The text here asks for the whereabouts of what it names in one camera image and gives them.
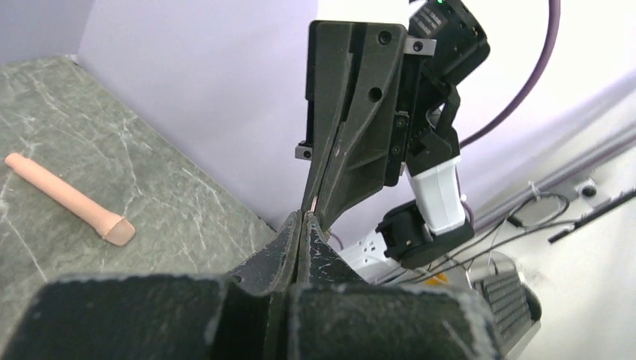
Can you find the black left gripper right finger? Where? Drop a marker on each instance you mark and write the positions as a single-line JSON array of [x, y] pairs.
[[362, 321]]

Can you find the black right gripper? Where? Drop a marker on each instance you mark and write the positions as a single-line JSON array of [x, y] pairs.
[[358, 91]]

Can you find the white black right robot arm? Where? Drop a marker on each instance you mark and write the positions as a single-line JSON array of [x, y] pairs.
[[413, 235]]

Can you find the grey computer keyboard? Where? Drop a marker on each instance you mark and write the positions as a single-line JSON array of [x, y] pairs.
[[516, 310]]

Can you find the beige wooden pestle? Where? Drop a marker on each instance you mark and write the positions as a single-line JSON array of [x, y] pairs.
[[111, 227]]

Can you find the silver metal key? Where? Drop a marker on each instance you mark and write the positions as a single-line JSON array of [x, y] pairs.
[[314, 203]]

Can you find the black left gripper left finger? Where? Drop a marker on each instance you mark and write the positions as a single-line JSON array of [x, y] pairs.
[[162, 316]]

